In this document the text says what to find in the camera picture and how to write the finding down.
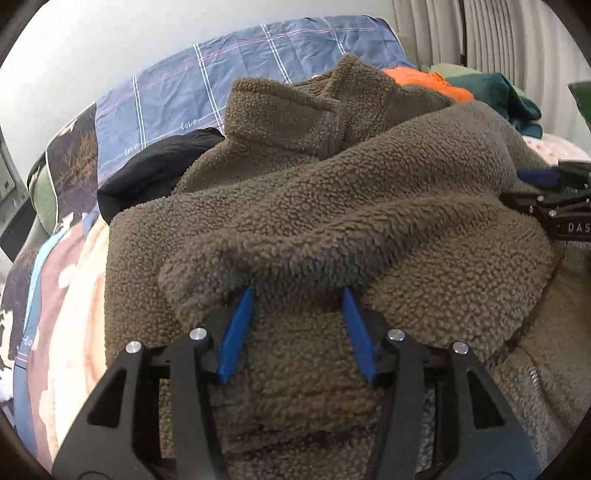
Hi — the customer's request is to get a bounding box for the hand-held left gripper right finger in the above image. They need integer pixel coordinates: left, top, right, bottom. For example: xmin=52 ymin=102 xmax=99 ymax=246
xmin=342 ymin=287 xmax=543 ymax=480

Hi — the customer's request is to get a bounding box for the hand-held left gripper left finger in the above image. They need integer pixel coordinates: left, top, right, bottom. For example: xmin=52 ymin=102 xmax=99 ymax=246
xmin=52 ymin=287 xmax=257 ymax=480

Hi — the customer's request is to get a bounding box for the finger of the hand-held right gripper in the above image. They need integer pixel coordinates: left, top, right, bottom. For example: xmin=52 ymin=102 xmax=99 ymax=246
xmin=500 ymin=190 xmax=591 ymax=217
xmin=516 ymin=161 xmax=591 ymax=190

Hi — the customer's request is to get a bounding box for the brown fleece jacket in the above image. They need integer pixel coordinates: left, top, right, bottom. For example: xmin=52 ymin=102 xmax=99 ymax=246
xmin=104 ymin=54 xmax=578 ymax=480

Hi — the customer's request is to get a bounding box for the dark green fleece garment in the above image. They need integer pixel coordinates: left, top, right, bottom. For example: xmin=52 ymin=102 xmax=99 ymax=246
xmin=445 ymin=73 xmax=542 ymax=139

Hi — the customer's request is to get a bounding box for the green cloth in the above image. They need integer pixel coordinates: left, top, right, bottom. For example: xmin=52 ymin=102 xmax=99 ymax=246
xmin=568 ymin=80 xmax=591 ymax=115

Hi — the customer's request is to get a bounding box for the light green pillow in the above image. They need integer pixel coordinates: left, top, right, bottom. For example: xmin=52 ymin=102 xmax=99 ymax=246
xmin=431 ymin=62 xmax=536 ymax=112

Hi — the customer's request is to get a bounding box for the orange puffer jacket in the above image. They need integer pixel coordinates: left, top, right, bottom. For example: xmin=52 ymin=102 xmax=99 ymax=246
xmin=383 ymin=67 xmax=475 ymax=103

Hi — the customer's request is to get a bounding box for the grey pleated curtain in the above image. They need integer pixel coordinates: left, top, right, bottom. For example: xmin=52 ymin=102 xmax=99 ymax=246
xmin=392 ymin=0 xmax=591 ymax=90

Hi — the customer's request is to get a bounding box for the pink plush printed blanket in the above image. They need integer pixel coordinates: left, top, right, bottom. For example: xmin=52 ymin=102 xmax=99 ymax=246
xmin=0 ymin=134 xmax=591 ymax=467

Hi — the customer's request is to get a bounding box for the black garment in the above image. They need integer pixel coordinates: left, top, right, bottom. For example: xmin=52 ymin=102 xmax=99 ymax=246
xmin=97 ymin=128 xmax=226 ymax=224

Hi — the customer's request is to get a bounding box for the green cushion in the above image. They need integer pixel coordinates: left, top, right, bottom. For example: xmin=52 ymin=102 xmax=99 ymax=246
xmin=28 ymin=166 xmax=58 ymax=236

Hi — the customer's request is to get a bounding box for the blue plaid quilt cover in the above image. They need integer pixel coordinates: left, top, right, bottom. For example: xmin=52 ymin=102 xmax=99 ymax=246
xmin=28 ymin=16 xmax=416 ymax=234

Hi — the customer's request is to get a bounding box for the grey metal frame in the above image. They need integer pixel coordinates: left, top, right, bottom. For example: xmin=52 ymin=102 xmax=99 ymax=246
xmin=0 ymin=134 xmax=40 ymax=261

